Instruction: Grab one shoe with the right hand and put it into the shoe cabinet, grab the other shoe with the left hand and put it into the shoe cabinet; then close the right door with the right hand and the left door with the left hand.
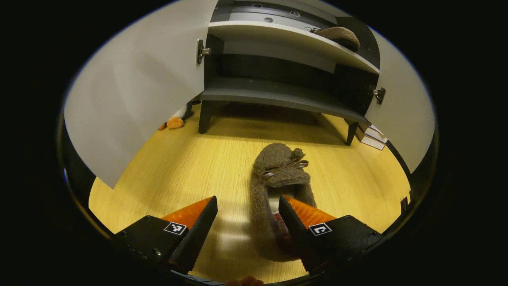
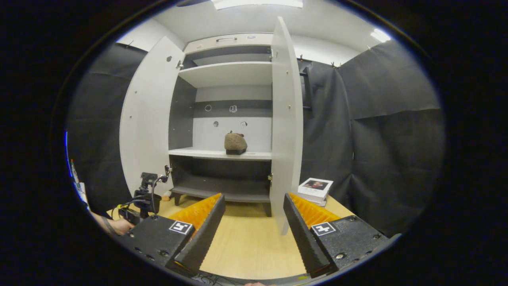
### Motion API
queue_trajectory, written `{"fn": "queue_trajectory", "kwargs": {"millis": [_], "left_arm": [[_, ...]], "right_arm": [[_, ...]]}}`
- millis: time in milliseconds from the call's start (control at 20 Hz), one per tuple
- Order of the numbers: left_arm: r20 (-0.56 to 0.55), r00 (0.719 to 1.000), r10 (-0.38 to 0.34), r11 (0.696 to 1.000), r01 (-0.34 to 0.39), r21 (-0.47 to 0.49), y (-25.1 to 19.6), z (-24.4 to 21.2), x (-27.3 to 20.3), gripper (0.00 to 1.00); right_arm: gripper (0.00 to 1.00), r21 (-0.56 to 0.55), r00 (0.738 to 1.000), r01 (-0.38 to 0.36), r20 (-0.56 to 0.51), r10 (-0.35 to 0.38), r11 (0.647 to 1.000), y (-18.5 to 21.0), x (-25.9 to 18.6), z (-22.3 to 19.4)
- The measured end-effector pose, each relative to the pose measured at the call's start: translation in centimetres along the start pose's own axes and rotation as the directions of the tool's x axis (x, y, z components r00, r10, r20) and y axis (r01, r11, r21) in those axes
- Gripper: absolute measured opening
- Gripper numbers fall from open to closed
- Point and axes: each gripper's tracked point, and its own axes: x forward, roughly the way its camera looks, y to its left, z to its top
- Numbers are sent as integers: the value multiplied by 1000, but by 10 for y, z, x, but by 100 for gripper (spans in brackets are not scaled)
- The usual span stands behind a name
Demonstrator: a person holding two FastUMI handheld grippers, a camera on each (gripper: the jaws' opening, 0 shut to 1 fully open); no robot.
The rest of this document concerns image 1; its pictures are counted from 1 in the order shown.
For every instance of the stack of white books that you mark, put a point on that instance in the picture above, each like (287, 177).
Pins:
(372, 137)

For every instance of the white shoe cabinet door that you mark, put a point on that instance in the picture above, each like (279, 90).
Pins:
(139, 79)
(405, 119)

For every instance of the penguin plush toy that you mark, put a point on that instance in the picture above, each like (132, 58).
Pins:
(174, 122)

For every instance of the brown fuzzy shoe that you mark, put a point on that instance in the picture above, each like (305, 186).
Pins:
(278, 159)
(341, 35)

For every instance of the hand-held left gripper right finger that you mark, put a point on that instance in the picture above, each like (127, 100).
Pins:
(295, 230)

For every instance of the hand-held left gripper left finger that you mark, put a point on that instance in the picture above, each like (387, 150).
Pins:
(198, 234)

